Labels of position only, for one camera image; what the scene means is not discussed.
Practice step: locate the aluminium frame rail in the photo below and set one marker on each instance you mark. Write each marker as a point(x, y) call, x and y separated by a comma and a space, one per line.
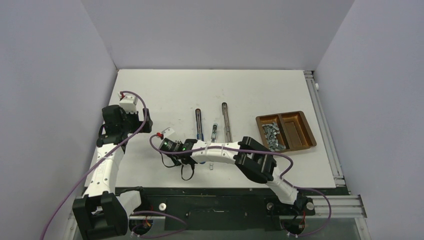
point(172, 97)

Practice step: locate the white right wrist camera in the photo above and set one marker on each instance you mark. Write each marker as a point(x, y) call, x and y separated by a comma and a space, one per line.
point(168, 132)

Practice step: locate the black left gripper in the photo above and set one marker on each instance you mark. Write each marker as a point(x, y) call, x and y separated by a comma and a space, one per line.
point(135, 117)

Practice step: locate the silver black stapler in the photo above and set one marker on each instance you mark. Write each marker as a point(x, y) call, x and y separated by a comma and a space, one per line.
point(227, 128)

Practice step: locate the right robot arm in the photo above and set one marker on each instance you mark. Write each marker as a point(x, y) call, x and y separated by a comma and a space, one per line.
point(255, 161)

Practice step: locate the light blue staple box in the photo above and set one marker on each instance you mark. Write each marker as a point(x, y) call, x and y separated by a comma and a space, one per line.
point(214, 132)

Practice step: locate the blue stapler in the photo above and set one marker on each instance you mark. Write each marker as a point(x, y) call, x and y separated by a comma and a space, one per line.
point(199, 128)

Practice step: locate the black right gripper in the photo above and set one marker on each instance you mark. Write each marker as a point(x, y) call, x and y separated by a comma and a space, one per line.
point(178, 163)

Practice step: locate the pile of grey staples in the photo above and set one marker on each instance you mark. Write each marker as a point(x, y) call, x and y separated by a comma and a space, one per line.
point(272, 133)

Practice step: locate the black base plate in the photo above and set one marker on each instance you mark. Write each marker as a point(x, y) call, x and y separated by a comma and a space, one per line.
point(140, 210)

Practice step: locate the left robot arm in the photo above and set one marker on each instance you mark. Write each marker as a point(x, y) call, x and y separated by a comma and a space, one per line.
point(106, 165)

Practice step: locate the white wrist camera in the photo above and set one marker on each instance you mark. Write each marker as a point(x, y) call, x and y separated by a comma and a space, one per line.
point(168, 132)
point(129, 104)

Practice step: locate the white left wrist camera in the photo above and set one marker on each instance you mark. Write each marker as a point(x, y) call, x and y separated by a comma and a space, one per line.
point(129, 104)

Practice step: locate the brown plastic divided tray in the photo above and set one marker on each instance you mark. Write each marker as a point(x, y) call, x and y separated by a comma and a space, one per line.
point(294, 127)

